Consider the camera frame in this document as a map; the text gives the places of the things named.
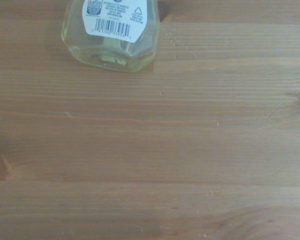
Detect clear sanitizer bottle white label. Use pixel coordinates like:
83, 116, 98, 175
61, 0, 161, 74

